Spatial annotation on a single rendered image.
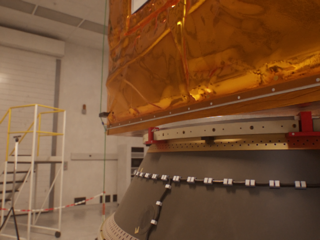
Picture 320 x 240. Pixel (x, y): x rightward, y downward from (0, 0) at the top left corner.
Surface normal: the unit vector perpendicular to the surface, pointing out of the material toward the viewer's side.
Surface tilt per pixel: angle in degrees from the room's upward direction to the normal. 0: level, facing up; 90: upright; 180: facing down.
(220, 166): 62
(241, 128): 90
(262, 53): 91
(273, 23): 91
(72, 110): 90
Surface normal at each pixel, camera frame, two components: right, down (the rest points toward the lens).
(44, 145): 0.58, -0.11
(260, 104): -0.82, -0.08
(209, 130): -0.64, -0.11
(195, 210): -0.58, -0.55
